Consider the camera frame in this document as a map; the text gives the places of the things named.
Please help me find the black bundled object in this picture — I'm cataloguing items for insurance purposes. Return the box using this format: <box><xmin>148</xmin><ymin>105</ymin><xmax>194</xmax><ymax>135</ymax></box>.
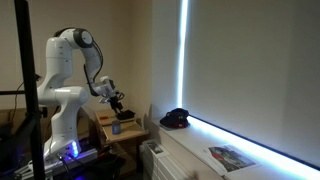
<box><xmin>115</xmin><ymin>109</ymin><xmax>136</xmax><ymax>121</ymax></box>

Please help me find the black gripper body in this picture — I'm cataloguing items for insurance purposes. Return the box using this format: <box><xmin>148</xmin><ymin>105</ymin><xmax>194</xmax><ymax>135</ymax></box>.
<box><xmin>108</xmin><ymin>95</ymin><xmax>124</xmax><ymax>111</ymax></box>

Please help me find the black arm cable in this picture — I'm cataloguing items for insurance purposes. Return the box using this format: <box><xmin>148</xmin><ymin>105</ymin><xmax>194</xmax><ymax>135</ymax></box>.
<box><xmin>82</xmin><ymin>39</ymin><xmax>105</xmax><ymax>98</ymax></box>

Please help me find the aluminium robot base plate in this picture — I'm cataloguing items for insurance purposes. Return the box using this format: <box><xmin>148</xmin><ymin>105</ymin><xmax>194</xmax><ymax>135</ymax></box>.
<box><xmin>13</xmin><ymin>146</ymin><xmax>100</xmax><ymax>180</ymax></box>

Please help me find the photo card on radiator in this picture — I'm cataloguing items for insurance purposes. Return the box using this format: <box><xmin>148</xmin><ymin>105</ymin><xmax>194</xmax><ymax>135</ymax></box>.
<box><xmin>147</xmin><ymin>141</ymin><xmax>165</xmax><ymax>157</ymax></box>

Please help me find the light wooden cabinet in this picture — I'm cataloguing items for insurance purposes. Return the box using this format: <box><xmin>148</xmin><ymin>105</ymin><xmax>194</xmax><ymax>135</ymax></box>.
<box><xmin>94</xmin><ymin>108</ymin><xmax>149</xmax><ymax>169</ymax></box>

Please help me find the grey roller blind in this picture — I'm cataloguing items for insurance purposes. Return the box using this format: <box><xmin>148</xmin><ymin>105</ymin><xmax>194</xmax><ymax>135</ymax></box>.
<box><xmin>184</xmin><ymin>0</ymin><xmax>320</xmax><ymax>168</ymax></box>

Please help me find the colourful magazine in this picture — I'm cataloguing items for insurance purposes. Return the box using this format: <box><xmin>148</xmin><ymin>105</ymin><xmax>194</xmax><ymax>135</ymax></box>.
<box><xmin>201</xmin><ymin>143</ymin><xmax>262</xmax><ymax>176</ymax></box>

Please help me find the navy baseball cap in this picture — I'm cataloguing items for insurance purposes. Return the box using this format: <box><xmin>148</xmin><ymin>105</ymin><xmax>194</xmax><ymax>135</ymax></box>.
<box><xmin>159</xmin><ymin>107</ymin><xmax>191</xmax><ymax>130</ymax></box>

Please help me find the white wall radiator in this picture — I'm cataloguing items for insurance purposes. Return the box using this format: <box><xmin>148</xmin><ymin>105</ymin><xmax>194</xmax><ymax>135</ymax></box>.
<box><xmin>141</xmin><ymin>139</ymin><xmax>189</xmax><ymax>180</ymax></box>

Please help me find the blue container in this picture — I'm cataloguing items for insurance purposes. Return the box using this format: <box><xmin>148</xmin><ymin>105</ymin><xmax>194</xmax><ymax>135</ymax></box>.
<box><xmin>111</xmin><ymin>120</ymin><xmax>122</xmax><ymax>136</ymax></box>

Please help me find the black camera stand pole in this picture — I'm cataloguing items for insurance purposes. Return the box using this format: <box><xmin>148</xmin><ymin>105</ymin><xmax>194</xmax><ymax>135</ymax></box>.
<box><xmin>0</xmin><ymin>0</ymin><xmax>48</xmax><ymax>180</ymax></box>

